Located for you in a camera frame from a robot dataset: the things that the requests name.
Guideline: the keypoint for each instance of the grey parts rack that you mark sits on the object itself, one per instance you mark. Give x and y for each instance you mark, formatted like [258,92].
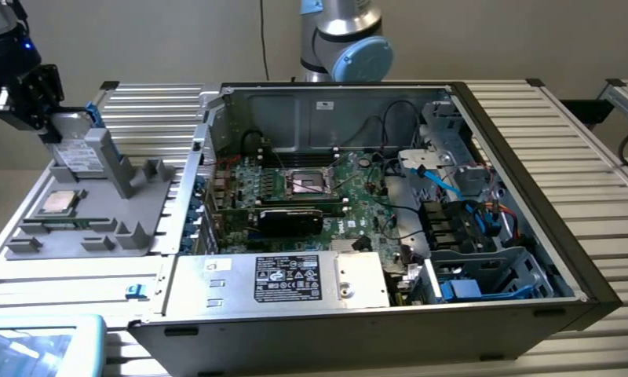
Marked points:
[104,239]

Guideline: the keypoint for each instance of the CPU socket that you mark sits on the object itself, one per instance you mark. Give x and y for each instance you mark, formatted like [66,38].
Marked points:
[310,181]

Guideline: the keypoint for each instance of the silver case side panel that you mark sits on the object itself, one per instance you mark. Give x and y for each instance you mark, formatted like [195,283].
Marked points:
[58,279]

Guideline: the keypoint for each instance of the blue panel latch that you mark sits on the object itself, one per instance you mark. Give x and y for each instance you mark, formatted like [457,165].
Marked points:
[135,292]

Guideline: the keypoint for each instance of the silver drive cage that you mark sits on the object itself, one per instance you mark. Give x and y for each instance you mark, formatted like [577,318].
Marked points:
[430,159]

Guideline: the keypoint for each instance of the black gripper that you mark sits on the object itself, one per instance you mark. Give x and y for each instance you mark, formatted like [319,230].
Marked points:
[31,98]

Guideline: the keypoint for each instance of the silver power supply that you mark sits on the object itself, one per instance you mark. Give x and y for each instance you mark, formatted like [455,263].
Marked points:
[230,282]

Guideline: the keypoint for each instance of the green RAM stick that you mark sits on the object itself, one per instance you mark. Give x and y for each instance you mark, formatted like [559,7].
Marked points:
[66,224]

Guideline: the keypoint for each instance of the green motherboard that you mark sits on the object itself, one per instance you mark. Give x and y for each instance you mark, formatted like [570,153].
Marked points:
[366,196]

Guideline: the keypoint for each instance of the teal framed tablet screen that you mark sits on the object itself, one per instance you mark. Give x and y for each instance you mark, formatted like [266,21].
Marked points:
[31,345]

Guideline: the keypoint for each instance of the silver disk with blue carrier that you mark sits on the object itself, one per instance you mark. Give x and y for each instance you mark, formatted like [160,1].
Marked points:
[79,155]

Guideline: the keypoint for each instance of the CPU chip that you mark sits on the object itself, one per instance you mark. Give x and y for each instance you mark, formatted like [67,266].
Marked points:
[60,204]

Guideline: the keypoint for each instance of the black graphics card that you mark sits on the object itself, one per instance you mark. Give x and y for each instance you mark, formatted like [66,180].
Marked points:
[290,223]

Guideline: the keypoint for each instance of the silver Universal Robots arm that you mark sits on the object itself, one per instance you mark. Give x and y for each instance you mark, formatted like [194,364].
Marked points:
[346,31]

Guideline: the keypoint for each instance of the open black PC case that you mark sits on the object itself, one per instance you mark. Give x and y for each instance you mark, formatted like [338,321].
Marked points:
[346,341]

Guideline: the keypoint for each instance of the disk bay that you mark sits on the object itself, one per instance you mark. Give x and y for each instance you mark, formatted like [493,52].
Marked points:
[503,275]

